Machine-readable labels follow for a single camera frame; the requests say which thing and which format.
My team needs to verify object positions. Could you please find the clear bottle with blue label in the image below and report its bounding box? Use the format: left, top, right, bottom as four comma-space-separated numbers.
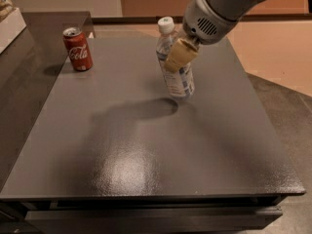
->
156, 17, 195, 99

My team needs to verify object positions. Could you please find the snack bag on box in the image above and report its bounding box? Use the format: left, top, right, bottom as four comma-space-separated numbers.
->
0, 0, 14, 21

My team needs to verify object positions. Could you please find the white box at left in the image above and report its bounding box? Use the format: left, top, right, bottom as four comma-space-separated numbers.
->
0, 8, 26, 54

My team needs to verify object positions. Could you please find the red cola can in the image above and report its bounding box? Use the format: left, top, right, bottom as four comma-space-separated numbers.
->
62, 27, 93, 71

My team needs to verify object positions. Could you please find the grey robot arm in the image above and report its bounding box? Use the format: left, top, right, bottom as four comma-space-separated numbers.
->
165, 0, 266, 73

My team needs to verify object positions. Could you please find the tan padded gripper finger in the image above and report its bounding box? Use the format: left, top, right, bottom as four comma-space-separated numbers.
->
164, 37, 199, 73

